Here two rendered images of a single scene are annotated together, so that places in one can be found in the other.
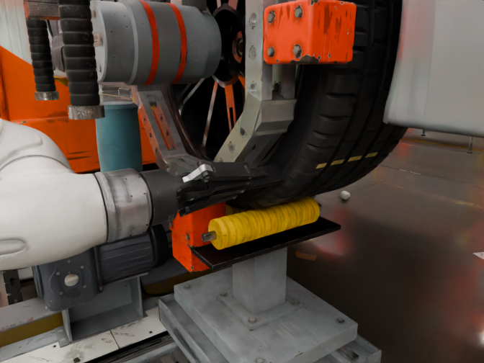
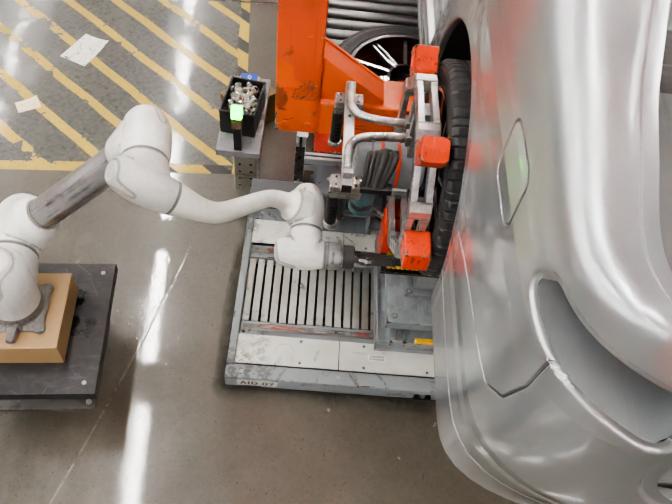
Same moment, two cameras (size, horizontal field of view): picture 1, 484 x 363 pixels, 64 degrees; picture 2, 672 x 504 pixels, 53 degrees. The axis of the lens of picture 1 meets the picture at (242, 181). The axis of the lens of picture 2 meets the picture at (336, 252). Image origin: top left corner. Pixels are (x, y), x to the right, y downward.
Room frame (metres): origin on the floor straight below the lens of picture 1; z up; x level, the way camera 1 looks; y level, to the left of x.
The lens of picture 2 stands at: (-0.58, -0.43, 2.38)
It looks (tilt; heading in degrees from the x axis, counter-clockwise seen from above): 55 degrees down; 29
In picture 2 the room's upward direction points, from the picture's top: 9 degrees clockwise
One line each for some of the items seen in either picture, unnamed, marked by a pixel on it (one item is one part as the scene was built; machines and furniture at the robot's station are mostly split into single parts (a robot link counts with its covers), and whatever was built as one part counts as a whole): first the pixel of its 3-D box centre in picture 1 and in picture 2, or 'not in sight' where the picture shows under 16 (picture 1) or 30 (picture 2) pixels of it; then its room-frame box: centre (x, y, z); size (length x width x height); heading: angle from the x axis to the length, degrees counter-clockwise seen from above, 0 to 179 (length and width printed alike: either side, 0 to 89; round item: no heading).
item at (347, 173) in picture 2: not in sight; (379, 145); (0.62, 0.15, 1.03); 0.19 x 0.18 x 0.11; 124
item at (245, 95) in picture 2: not in sight; (243, 105); (0.90, 0.90, 0.51); 0.20 x 0.14 x 0.13; 26
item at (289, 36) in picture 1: (306, 34); (415, 250); (0.51, -0.08, 0.85); 0.09 x 0.08 x 0.07; 34
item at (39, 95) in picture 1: (41, 58); (336, 125); (0.78, 0.39, 0.83); 0.04 x 0.04 x 0.16
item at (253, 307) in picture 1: (258, 269); (430, 266); (0.87, -0.04, 0.32); 0.40 x 0.30 x 0.28; 34
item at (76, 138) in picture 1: (105, 107); (390, 92); (1.17, 0.41, 0.69); 0.52 x 0.17 x 0.35; 124
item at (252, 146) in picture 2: not in sight; (244, 115); (0.93, 0.91, 0.44); 0.43 x 0.17 x 0.03; 34
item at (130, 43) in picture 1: (153, 44); (387, 164); (0.73, 0.16, 0.85); 0.21 x 0.14 x 0.14; 124
